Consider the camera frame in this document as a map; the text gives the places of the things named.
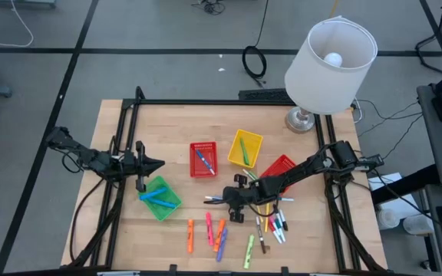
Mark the white shade table lamp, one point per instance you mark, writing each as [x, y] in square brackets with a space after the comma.
[320, 88]

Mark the grey cart base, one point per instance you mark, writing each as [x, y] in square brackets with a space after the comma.
[21, 3]

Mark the blue highlighter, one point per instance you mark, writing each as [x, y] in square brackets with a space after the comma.
[163, 203]
[154, 193]

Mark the blue dry-erase marker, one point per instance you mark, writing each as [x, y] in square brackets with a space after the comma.
[207, 198]
[205, 161]

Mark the orange highlighter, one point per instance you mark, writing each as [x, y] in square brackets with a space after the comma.
[190, 235]
[219, 234]

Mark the green plastic basket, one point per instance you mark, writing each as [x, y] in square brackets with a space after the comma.
[163, 212]

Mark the purple highlighter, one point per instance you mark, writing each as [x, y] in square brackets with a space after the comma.
[222, 245]

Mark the white paper sheet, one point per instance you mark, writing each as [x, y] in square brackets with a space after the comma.
[391, 180]

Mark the black table edge bracket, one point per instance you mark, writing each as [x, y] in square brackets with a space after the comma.
[284, 270]
[173, 269]

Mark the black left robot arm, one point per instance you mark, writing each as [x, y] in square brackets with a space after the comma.
[86, 155]

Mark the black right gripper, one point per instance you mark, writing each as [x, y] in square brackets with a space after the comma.
[238, 197]

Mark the light green highlighter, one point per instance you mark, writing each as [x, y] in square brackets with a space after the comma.
[248, 252]

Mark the yellow plastic basket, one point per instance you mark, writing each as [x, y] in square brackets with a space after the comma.
[253, 145]

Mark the red plastic basket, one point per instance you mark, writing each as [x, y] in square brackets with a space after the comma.
[196, 172]
[282, 163]

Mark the teal cap fine marker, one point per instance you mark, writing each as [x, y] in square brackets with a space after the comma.
[290, 199]
[278, 224]

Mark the white round container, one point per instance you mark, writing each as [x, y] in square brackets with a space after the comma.
[388, 219]
[416, 225]

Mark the pink highlighter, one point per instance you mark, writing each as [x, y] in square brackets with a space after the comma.
[209, 229]

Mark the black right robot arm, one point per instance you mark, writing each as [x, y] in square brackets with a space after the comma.
[301, 168]

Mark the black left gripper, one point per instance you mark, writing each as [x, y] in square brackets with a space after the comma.
[138, 168]

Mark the black keyboard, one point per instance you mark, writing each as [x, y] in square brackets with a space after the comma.
[263, 95]

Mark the black desk crossbar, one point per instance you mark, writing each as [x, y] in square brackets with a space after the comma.
[405, 186]

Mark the black aluminium table frame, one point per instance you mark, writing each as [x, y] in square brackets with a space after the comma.
[205, 102]

